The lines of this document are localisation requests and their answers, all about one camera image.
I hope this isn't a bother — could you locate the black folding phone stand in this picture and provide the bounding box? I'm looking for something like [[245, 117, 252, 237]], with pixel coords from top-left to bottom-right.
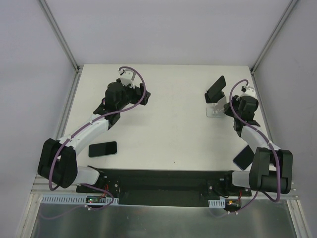
[[205, 90, 225, 104]]

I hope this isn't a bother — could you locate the white folding phone stand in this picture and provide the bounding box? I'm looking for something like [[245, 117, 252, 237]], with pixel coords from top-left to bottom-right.
[[206, 96, 227, 118]]

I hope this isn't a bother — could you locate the black smartphone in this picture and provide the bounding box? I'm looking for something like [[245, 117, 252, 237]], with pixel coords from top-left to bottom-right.
[[209, 75, 226, 92], [88, 141, 117, 158]]

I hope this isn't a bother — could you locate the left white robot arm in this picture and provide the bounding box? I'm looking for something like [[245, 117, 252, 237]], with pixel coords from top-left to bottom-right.
[[37, 82, 151, 193]]

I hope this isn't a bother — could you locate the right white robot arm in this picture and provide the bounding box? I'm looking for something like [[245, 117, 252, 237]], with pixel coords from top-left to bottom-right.
[[224, 95, 293, 194]]

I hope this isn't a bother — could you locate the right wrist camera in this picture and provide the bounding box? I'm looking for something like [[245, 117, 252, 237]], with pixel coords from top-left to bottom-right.
[[240, 85, 257, 98]]

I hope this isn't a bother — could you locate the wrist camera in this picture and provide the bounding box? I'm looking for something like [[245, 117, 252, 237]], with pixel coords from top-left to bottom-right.
[[240, 85, 257, 98], [118, 69, 136, 88]]

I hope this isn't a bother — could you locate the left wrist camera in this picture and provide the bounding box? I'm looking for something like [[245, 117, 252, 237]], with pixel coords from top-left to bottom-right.
[[118, 69, 136, 88]]

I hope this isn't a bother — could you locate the aluminium frame post left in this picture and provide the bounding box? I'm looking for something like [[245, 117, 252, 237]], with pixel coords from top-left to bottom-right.
[[38, 0, 81, 72]]

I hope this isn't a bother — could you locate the aluminium frame post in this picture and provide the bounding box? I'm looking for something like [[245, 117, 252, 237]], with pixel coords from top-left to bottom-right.
[[38, 0, 81, 72], [250, 0, 300, 75]]

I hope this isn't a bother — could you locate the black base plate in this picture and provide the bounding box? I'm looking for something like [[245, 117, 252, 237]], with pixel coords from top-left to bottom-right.
[[76, 169, 252, 207]]

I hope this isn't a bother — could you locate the right white cable duct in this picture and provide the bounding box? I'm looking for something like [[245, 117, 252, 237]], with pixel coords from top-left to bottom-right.
[[208, 198, 241, 209]]

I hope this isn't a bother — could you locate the white cable duct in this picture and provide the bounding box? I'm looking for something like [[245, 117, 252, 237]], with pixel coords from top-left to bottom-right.
[[42, 195, 119, 206], [208, 198, 241, 209]]

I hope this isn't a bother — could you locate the aluminium frame post right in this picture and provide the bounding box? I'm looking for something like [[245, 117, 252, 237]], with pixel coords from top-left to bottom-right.
[[250, 0, 300, 75]]

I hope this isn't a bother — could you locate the left white cable duct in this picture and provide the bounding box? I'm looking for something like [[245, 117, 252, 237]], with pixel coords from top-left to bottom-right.
[[42, 195, 119, 206]]

